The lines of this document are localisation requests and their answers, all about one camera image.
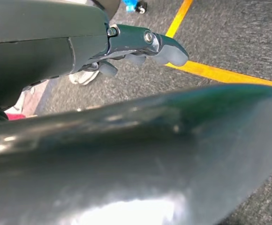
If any blue metal shelf rack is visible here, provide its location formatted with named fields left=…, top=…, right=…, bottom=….
left=122, top=0, right=148, bottom=15

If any person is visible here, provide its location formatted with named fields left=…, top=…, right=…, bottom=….
left=5, top=69, right=101, bottom=121

